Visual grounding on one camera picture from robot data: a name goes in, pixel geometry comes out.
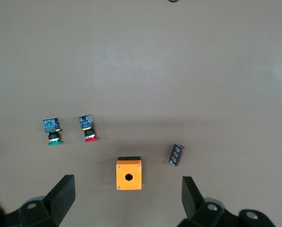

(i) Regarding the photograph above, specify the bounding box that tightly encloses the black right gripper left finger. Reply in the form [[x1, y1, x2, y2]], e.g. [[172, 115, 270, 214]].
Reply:
[[1, 174, 75, 227]]

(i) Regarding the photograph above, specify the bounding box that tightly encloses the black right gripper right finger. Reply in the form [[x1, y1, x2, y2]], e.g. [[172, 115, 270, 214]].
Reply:
[[177, 176, 276, 227]]

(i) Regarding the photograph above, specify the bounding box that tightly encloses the red push button switch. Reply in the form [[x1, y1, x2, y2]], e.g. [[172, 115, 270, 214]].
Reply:
[[78, 114, 100, 143]]

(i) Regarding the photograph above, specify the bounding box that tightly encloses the dark cylindrical capacitor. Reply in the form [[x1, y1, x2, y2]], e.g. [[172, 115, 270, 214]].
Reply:
[[168, 143, 185, 166]]

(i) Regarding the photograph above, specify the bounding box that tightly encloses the orange button enclosure box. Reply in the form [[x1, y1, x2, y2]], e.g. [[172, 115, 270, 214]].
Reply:
[[115, 156, 143, 191]]

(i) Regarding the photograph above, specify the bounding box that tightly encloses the green push button switch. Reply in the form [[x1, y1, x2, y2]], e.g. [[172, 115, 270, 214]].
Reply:
[[42, 117, 64, 145]]

